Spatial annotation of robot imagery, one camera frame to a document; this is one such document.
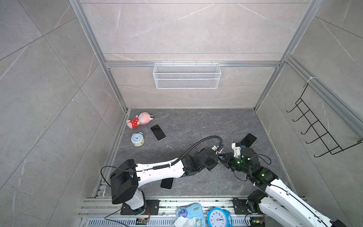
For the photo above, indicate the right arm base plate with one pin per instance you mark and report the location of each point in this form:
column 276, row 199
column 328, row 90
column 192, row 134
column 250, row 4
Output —
column 242, row 206

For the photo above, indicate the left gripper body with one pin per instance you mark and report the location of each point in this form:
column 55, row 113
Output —
column 213, row 164

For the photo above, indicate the black wire hook rack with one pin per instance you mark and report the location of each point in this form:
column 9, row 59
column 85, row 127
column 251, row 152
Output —
column 315, row 125

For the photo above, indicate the blue alarm clock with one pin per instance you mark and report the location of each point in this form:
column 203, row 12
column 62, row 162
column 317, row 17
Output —
column 218, row 217

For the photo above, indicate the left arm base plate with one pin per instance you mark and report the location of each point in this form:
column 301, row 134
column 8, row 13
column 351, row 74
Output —
column 150, row 207

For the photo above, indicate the blue tissue pack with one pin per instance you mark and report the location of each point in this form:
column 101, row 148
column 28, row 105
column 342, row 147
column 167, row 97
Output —
column 191, row 215

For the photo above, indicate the small cream alarm clock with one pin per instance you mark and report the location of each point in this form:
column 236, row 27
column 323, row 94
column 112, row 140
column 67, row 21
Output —
column 137, row 139

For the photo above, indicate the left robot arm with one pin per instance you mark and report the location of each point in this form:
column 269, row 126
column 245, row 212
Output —
column 126, row 179

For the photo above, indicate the phone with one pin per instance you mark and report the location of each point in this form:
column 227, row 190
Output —
column 158, row 132
column 167, row 183
column 248, row 140

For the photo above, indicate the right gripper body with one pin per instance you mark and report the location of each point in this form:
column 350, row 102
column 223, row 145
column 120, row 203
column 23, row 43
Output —
column 234, row 163

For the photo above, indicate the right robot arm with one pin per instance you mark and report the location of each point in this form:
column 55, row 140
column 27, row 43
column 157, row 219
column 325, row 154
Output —
column 273, row 197

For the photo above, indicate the pink plush toy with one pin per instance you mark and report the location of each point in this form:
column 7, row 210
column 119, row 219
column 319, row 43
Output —
column 141, row 119

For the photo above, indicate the white wire mesh basket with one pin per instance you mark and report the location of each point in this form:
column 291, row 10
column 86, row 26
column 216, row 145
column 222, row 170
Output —
column 186, row 75

